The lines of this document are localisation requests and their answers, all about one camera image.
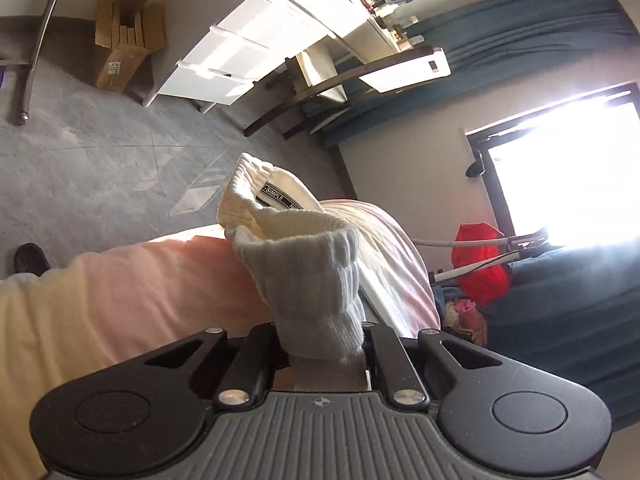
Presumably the teal curtain right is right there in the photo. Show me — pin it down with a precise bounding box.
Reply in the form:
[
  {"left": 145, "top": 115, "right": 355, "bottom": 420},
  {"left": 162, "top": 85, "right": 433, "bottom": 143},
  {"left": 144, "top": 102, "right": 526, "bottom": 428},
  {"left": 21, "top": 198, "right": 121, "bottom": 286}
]
[{"left": 483, "top": 242, "right": 640, "bottom": 429}]

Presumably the white zip-up jacket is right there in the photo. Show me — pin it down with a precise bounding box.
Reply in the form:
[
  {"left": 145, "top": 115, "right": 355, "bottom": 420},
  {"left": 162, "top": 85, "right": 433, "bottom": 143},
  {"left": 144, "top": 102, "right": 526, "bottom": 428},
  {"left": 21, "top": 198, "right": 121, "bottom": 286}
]
[{"left": 217, "top": 153, "right": 368, "bottom": 392}]

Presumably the white vanity dresser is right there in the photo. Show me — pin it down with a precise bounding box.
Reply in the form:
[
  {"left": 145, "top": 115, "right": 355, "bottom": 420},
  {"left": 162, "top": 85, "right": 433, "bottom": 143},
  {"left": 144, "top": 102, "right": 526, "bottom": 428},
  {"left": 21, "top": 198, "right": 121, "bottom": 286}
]
[{"left": 142, "top": 0, "right": 401, "bottom": 112}]

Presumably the teal curtain left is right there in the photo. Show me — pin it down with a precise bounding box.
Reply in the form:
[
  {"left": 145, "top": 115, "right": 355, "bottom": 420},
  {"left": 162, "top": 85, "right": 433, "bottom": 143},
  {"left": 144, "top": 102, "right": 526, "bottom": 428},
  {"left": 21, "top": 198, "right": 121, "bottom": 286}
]
[{"left": 321, "top": 0, "right": 639, "bottom": 148}]

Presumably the cardboard box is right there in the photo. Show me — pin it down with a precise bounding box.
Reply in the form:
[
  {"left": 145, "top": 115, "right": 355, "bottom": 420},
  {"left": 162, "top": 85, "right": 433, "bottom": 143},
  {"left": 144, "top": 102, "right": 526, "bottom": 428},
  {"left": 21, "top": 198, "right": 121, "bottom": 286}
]
[{"left": 94, "top": 0, "right": 166, "bottom": 93}]

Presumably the red garment bag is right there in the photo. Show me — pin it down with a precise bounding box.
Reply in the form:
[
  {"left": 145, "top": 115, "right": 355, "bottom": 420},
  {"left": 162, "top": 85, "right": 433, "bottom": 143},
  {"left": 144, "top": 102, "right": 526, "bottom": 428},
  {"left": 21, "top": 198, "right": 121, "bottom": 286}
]
[{"left": 450, "top": 222, "right": 514, "bottom": 307}]

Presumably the pile of colourful clothes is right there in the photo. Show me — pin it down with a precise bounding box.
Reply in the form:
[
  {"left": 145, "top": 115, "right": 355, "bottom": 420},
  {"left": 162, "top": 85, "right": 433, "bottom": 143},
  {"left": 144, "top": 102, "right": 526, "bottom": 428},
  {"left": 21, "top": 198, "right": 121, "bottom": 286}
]
[{"left": 433, "top": 285, "right": 488, "bottom": 347}]

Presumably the teal curtain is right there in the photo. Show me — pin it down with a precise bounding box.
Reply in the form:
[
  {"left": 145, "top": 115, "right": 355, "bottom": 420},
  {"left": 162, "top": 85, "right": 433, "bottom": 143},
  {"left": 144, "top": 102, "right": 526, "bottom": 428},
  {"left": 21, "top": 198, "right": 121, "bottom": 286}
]
[
  {"left": 321, "top": 0, "right": 639, "bottom": 148},
  {"left": 483, "top": 242, "right": 640, "bottom": 429}
]

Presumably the dark chair white back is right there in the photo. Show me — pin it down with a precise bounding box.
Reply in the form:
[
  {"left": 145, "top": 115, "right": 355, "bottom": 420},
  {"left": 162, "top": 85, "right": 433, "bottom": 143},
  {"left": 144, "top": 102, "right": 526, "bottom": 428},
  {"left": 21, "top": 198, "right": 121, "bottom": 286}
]
[{"left": 243, "top": 44, "right": 451, "bottom": 140}]

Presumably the dark framed window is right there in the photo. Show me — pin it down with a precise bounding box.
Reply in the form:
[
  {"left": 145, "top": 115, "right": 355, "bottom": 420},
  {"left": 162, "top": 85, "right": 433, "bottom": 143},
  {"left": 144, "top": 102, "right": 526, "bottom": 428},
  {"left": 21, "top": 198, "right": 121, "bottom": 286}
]
[{"left": 465, "top": 82, "right": 639, "bottom": 248}]

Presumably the pastel tie-dye bed cover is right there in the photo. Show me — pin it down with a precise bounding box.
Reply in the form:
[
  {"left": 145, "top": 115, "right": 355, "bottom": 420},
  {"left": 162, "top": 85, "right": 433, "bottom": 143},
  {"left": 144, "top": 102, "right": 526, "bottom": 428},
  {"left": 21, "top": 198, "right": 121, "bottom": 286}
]
[{"left": 0, "top": 198, "right": 443, "bottom": 480}]

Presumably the black shoe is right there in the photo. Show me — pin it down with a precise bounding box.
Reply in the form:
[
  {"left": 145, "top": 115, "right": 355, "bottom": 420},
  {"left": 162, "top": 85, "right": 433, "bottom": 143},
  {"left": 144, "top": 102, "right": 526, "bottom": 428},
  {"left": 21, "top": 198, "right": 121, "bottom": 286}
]
[{"left": 13, "top": 243, "right": 51, "bottom": 276}]

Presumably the curved metal stand leg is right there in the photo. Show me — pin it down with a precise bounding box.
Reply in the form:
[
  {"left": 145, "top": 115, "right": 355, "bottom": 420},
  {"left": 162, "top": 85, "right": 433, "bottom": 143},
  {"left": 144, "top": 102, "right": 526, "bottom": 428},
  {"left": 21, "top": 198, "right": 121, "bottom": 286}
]
[{"left": 16, "top": 0, "right": 58, "bottom": 126}]

